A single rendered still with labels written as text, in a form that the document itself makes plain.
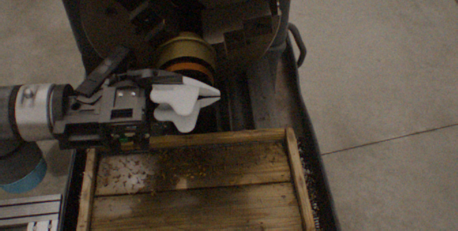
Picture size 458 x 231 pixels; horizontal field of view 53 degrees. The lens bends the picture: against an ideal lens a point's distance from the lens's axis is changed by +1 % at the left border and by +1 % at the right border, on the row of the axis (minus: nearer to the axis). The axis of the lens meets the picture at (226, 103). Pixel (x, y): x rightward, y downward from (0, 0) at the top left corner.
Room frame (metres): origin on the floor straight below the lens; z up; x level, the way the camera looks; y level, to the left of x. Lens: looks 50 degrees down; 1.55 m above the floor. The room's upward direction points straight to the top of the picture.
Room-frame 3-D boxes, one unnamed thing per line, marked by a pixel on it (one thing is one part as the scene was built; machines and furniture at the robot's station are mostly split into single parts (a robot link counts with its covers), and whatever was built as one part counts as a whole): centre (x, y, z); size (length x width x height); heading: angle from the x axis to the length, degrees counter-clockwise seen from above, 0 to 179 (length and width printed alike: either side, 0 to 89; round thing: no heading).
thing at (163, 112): (0.39, 0.05, 1.07); 0.09 x 0.06 x 0.03; 94
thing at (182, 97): (0.39, 0.05, 1.10); 0.09 x 0.06 x 0.03; 94
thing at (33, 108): (0.38, 0.24, 1.08); 0.08 x 0.05 x 0.08; 4
